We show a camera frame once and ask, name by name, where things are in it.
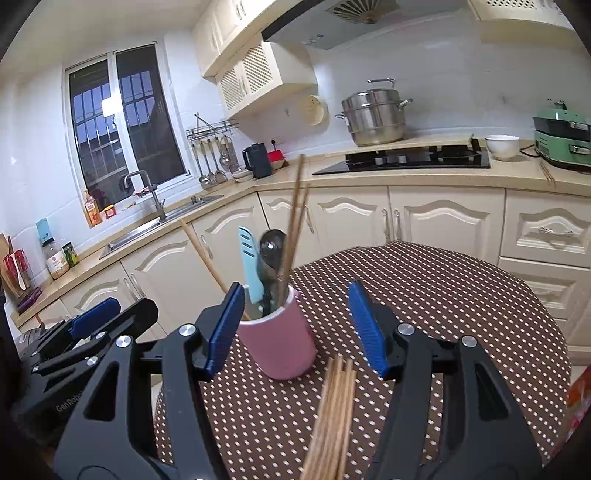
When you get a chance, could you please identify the metal sink faucet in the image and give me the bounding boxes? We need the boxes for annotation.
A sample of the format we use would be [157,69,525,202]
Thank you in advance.
[121,170,167,221]

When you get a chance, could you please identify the range hood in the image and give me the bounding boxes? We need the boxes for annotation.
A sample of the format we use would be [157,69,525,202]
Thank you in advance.
[261,0,481,51]

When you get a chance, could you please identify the black electric kettle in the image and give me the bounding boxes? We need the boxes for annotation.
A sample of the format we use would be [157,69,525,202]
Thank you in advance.
[242,143,273,179]

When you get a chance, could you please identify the metal wall utensil rack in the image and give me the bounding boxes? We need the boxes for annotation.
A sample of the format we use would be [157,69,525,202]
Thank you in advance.
[186,113,239,141]

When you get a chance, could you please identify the round beige steamer tray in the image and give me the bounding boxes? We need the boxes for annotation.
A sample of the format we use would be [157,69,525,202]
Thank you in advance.
[295,95,328,126]

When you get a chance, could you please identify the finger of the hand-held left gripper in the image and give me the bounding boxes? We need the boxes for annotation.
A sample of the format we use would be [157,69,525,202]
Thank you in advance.
[18,299,158,407]
[28,298,122,363]

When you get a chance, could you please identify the stainless steel steamer pot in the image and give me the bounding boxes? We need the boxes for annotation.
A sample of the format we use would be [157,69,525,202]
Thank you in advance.
[335,78,413,147]

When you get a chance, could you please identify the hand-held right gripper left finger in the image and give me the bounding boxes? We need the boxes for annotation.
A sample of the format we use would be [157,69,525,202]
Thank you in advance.
[53,282,245,480]

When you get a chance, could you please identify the orange bag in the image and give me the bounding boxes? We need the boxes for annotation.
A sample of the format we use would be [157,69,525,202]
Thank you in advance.
[566,364,590,416]

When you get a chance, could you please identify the green electric cooker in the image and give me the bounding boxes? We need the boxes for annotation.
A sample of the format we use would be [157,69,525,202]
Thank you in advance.
[532,99,591,169]

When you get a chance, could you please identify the cream lattice door cabinet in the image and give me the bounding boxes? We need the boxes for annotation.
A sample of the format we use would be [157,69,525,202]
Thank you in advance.
[466,0,578,31]
[216,41,319,119]

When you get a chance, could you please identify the hanging metal skimmer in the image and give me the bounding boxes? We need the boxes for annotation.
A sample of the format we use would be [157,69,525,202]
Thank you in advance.
[212,137,228,183]

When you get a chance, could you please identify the white bowl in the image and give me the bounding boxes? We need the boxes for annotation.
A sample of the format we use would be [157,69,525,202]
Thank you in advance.
[485,135,520,161]

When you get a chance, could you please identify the orange dish soap bottle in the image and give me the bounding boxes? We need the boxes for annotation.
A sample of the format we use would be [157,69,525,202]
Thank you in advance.
[84,190,103,227]

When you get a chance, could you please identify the hanging metal spatula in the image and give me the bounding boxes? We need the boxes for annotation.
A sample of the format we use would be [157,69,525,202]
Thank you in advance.
[205,138,219,185]

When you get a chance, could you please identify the bundle of wooden chopsticks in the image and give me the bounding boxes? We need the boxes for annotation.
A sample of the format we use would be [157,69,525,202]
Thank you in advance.
[299,355,358,480]

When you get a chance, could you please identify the pink utensil cup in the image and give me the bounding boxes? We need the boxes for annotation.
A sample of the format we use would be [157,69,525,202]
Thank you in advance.
[238,284,319,381]

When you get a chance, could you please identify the stainless steel sink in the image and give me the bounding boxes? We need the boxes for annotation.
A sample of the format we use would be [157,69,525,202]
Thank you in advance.
[99,194,225,259]

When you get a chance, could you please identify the kitchen window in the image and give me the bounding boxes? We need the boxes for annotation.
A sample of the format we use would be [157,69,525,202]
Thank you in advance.
[65,44,190,204]

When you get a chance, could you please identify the black gas stove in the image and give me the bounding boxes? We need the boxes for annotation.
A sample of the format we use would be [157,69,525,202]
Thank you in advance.
[312,144,491,176]

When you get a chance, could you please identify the single wooden chopstick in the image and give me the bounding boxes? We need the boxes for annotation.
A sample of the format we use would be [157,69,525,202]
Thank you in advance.
[284,183,311,296]
[181,220,252,321]
[277,154,306,301]

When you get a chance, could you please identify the glass jar beige content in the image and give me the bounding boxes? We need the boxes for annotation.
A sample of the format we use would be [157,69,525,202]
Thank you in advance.
[44,237,70,280]

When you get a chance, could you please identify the round dotted brown table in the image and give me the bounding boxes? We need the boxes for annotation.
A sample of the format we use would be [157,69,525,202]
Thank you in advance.
[152,240,573,480]

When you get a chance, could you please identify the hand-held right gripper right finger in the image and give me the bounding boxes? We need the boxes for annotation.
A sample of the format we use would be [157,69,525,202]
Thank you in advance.
[348,281,543,480]

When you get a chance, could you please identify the red kitchen tool set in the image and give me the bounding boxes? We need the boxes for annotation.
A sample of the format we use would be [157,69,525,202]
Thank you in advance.
[2,247,42,315]

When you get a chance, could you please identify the light blue knife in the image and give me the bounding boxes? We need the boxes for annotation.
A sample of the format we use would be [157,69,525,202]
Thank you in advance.
[238,226,265,308]

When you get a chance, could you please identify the metal spoon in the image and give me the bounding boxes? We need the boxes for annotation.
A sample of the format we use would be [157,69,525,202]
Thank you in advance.
[259,228,289,301]

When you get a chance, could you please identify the cream upper cabinets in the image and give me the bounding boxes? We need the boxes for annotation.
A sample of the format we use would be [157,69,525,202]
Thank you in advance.
[191,0,301,77]

